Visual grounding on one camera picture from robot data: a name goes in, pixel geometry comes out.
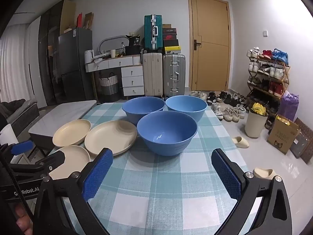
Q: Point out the white trash bin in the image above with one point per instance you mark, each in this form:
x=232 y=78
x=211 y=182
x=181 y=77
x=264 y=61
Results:
x=255 y=124

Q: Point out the small brown box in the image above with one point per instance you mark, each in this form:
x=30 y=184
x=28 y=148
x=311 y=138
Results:
x=166 y=26

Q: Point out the beige slipper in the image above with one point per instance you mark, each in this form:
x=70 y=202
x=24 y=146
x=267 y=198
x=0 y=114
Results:
x=265 y=173
x=239 y=142

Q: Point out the white cloth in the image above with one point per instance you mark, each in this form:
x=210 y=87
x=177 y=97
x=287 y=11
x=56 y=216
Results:
x=8 y=134

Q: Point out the dark grey sofa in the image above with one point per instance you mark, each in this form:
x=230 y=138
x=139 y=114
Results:
x=22 y=117

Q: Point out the purple bag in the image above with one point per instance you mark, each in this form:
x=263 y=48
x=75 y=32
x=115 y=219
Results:
x=288 y=107

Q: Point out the dark tall wardrobe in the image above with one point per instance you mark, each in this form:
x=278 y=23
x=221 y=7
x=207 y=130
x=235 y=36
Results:
x=49 y=53

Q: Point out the teal checked tablecloth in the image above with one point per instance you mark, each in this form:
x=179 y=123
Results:
x=151 y=176

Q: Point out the white kettle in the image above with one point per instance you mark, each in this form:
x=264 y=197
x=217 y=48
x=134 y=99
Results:
x=88 y=56

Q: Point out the white dresser desk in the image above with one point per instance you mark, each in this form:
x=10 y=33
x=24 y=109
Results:
x=102 y=64

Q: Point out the person's left hand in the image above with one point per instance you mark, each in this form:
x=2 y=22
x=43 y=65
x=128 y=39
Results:
x=23 y=221

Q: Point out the tall brown cardboard box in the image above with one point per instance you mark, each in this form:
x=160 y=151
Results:
x=89 y=20

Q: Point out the marble top coffee table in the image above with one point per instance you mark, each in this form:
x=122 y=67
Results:
x=61 y=115

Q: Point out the silver suitcase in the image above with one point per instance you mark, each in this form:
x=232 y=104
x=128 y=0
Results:
x=174 y=76

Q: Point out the red black shoe box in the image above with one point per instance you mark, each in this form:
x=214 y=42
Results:
x=169 y=37

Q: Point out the dark grey refrigerator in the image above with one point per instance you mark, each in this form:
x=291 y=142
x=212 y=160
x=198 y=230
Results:
x=75 y=61

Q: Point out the black bag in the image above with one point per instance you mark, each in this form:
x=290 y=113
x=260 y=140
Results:
x=134 y=44

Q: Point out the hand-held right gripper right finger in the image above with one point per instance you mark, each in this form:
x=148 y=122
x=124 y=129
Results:
x=226 y=176

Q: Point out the teal suitcase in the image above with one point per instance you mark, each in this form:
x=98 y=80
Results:
x=149 y=34

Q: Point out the cream plate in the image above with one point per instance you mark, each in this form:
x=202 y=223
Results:
x=71 y=133
x=110 y=138
x=73 y=161

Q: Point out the loose shoes pile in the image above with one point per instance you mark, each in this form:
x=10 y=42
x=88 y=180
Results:
x=229 y=113

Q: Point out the yellow plastic bag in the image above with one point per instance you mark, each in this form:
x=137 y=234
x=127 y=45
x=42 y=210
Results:
x=259 y=109

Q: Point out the white drawer unit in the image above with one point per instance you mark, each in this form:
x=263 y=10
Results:
x=132 y=80

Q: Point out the arched mirror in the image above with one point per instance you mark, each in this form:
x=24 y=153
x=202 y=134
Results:
x=108 y=39

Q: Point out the wooden shoe rack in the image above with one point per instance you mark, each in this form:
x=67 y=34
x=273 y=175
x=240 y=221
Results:
x=286 y=78

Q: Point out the white cup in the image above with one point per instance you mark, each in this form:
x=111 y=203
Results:
x=113 y=53

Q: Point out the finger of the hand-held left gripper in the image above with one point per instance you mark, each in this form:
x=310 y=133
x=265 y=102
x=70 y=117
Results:
x=46 y=162
x=23 y=147

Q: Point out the grey flat panel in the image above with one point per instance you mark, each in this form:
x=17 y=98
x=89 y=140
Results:
x=300 y=144

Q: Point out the yellow wooden door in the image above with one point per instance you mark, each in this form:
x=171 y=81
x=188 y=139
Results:
x=210 y=61

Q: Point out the blue bowl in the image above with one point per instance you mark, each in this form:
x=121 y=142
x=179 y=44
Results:
x=143 y=107
x=185 y=105
x=166 y=132

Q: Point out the beige suitcase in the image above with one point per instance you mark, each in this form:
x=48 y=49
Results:
x=152 y=76

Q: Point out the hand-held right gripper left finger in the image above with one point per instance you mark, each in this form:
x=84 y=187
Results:
x=97 y=173

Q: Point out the woven laundry basket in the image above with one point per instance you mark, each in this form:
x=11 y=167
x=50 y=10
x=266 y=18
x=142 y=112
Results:
x=108 y=84

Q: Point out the white curtain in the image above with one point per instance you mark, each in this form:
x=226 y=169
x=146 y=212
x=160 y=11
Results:
x=14 y=66

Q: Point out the black yellow shoe box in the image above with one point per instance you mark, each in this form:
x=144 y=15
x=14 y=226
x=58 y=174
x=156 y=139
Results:
x=171 y=50

